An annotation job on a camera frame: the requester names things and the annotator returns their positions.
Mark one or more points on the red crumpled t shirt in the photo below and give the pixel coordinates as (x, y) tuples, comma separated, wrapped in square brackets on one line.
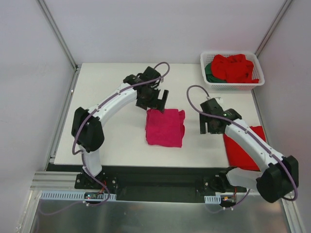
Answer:
[(233, 69)]

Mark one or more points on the aluminium frame rail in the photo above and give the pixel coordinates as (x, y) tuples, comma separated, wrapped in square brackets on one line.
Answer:
[(65, 181)]

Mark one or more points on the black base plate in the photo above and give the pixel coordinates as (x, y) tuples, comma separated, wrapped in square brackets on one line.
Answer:
[(158, 184)]

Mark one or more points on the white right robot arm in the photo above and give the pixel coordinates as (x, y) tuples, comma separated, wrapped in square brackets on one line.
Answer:
[(277, 176)]

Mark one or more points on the pink t shirt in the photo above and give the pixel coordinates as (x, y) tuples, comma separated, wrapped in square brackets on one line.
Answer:
[(165, 129)]

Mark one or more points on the green t shirt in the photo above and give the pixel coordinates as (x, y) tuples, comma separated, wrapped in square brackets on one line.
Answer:
[(210, 77)]

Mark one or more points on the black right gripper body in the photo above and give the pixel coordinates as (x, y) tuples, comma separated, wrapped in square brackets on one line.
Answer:
[(207, 123)]

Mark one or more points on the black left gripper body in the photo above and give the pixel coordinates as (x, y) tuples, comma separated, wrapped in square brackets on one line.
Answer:
[(153, 101)]

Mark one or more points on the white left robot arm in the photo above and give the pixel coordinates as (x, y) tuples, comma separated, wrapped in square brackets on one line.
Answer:
[(88, 124)]

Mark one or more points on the red t shirt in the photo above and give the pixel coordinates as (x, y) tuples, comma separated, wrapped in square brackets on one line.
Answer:
[(237, 156), (233, 69)]

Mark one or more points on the white plastic laundry basket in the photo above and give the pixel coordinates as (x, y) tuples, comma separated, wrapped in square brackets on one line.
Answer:
[(206, 57)]

